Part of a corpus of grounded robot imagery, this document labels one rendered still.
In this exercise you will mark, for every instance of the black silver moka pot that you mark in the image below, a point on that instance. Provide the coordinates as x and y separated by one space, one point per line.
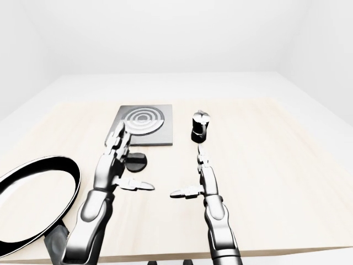
199 128

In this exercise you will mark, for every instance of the small dark shape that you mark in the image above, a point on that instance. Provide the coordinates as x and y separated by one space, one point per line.
152 262
188 262

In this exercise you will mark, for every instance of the flat dark stove plate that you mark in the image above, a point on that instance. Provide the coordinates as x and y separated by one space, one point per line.
150 125

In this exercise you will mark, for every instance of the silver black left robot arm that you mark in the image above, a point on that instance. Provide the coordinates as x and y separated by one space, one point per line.
88 226

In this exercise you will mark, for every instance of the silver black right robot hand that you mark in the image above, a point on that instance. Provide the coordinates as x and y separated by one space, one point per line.
208 179

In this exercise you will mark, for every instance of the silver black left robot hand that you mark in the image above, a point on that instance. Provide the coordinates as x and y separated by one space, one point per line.
106 171

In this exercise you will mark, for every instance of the black frying pan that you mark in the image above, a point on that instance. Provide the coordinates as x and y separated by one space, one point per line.
36 201

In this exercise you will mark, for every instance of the round black stove knob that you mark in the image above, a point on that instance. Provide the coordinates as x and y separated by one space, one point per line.
137 163

